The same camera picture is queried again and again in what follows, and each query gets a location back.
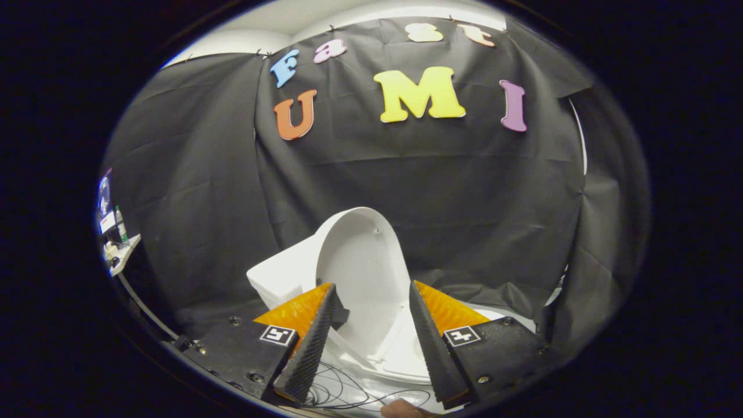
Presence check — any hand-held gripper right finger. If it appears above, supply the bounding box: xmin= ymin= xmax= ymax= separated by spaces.
xmin=409 ymin=280 xmax=549 ymax=410

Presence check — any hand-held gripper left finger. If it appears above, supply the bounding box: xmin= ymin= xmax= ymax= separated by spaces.
xmin=174 ymin=282 xmax=351 ymax=405

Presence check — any white toilet lid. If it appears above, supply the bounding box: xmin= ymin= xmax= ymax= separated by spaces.
xmin=315 ymin=207 xmax=411 ymax=363

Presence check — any white toilet seat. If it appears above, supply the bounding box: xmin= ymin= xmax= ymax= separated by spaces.
xmin=328 ymin=308 xmax=535 ymax=385

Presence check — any white toilet tank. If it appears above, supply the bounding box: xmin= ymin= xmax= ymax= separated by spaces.
xmin=247 ymin=232 xmax=326 ymax=311

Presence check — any black backdrop cloth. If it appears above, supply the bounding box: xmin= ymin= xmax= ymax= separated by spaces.
xmin=102 ymin=16 xmax=651 ymax=361

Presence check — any thin black cable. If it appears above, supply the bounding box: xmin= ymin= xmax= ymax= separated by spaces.
xmin=306 ymin=360 xmax=433 ymax=410

